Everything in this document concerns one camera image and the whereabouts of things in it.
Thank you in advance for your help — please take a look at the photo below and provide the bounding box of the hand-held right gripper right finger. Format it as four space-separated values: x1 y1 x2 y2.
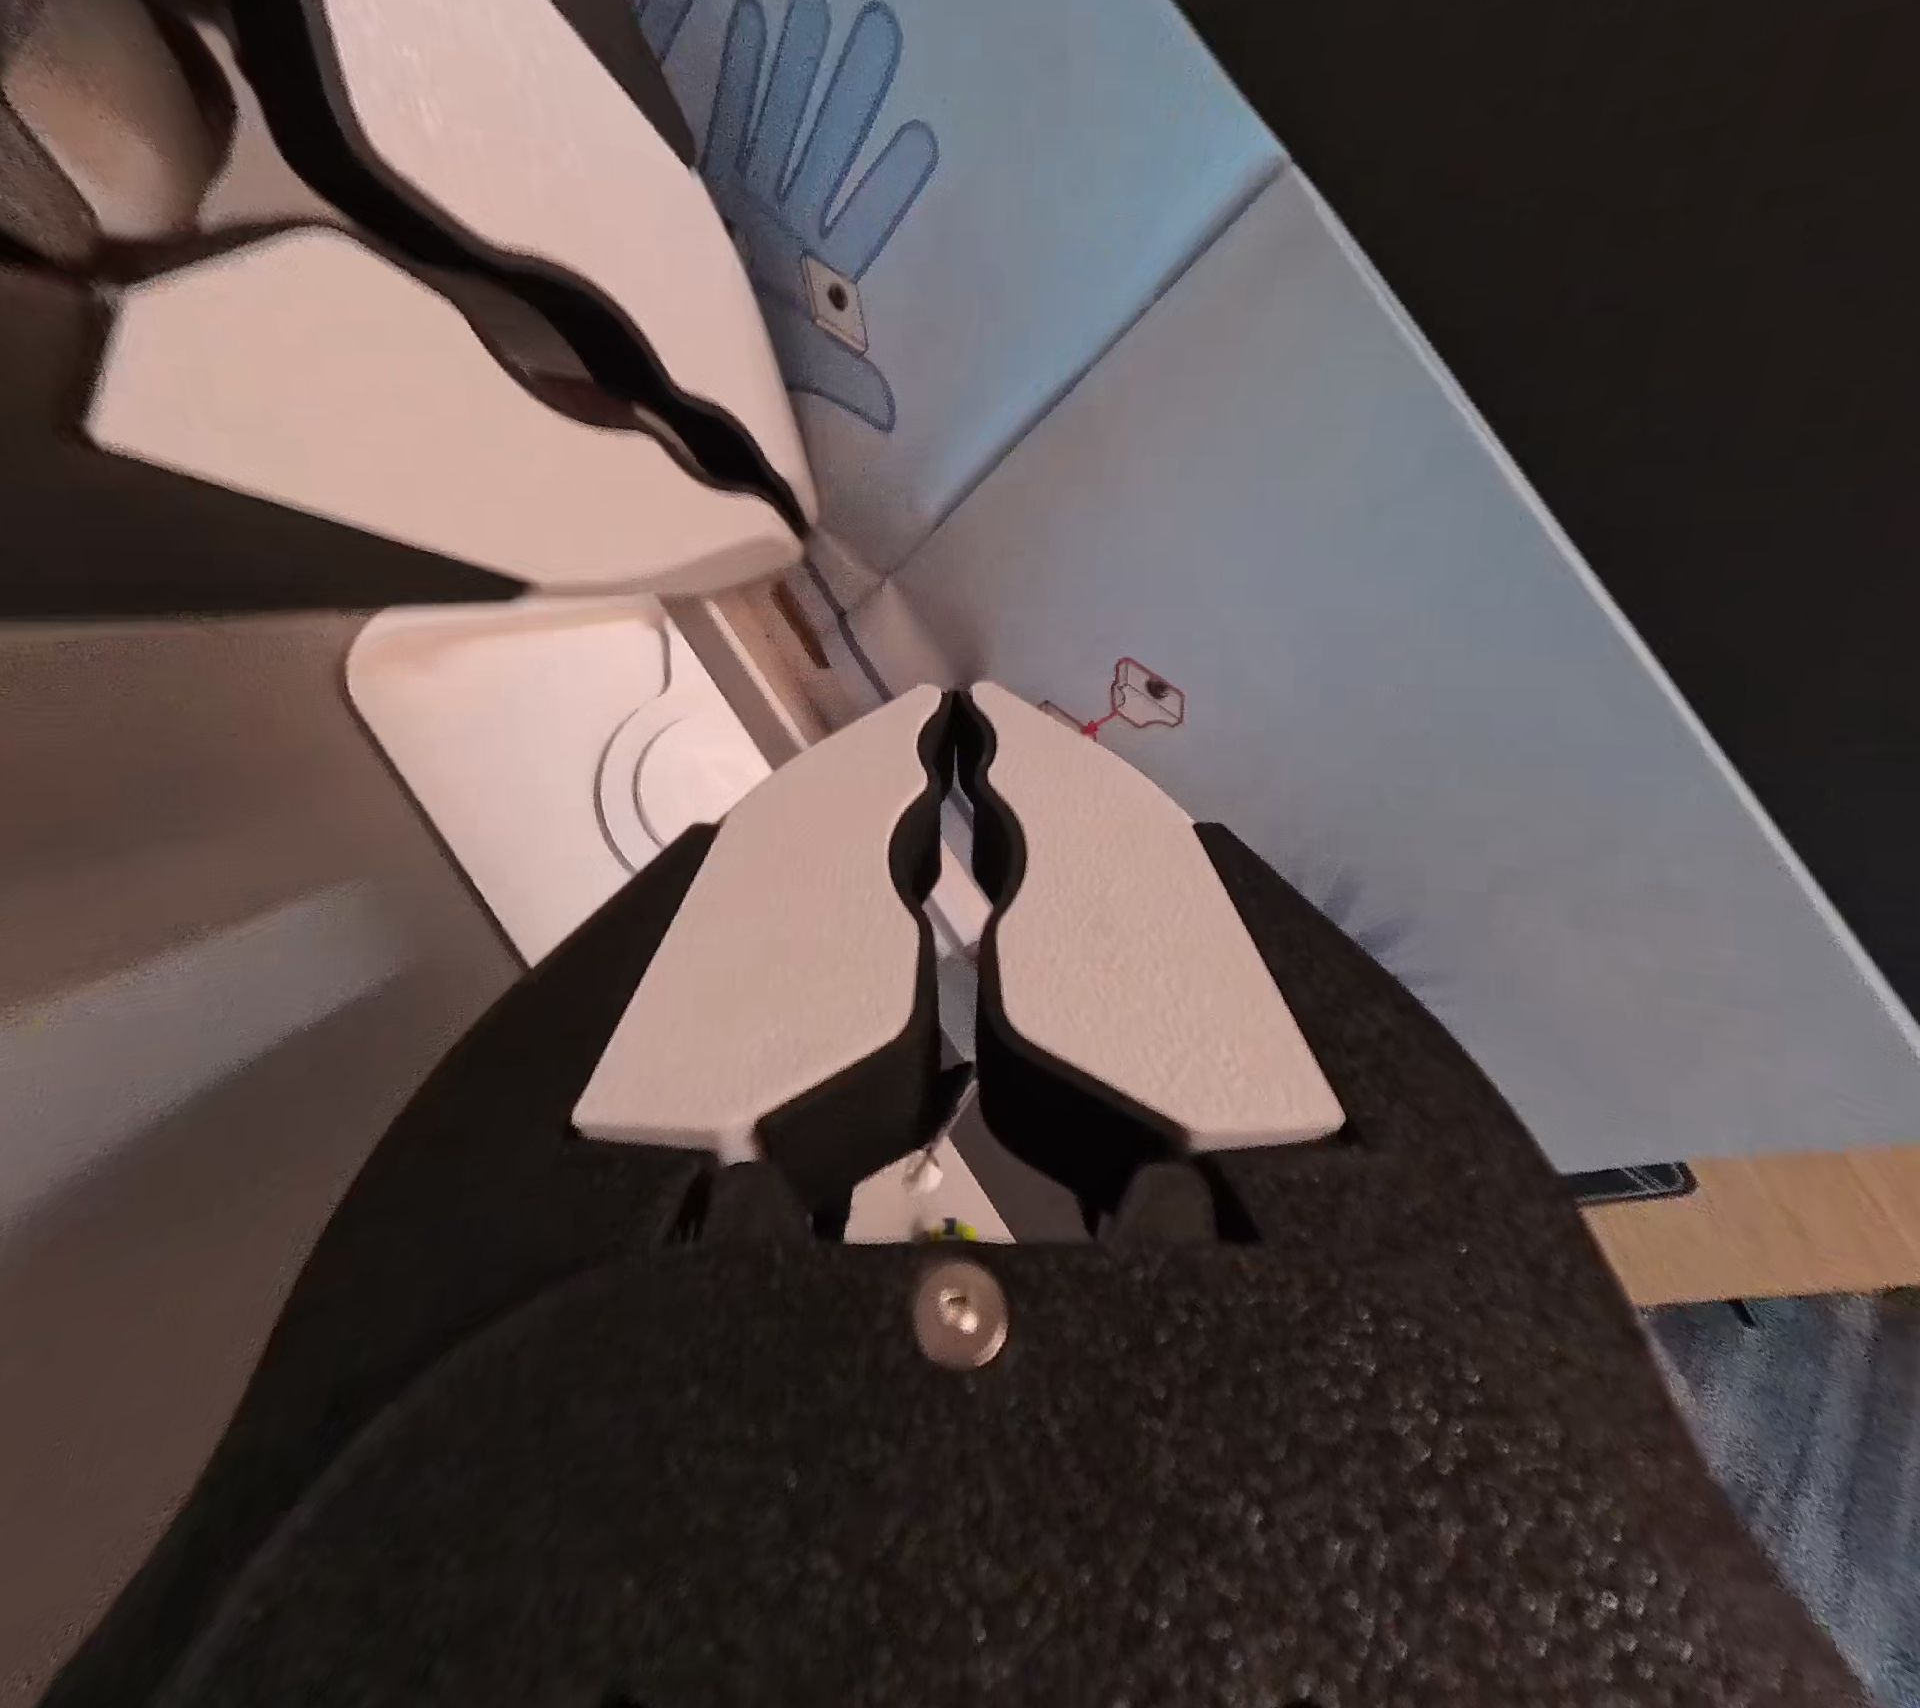
967 683 1344 1164

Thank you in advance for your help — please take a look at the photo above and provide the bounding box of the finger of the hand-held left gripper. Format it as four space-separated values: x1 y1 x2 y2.
83 224 801 595
278 0 821 533

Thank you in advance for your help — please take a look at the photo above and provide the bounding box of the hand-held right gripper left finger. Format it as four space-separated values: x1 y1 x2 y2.
570 683 955 1164

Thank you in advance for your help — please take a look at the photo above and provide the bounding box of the lego instruction booklet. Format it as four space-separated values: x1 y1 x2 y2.
527 0 1920 1170

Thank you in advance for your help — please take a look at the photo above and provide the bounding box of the white book stand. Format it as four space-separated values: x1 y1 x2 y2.
346 0 1920 1304

